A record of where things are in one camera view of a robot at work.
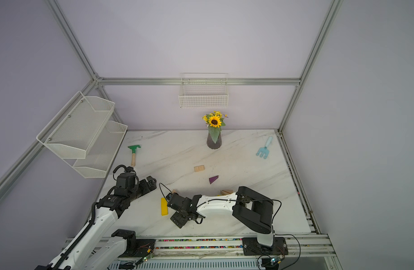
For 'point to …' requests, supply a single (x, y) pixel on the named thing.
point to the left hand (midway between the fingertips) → (148, 186)
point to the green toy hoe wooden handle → (134, 149)
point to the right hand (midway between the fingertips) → (183, 214)
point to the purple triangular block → (211, 180)
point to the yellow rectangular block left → (164, 206)
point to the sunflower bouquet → (215, 121)
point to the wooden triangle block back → (226, 192)
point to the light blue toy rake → (265, 150)
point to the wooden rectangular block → (199, 168)
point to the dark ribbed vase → (211, 144)
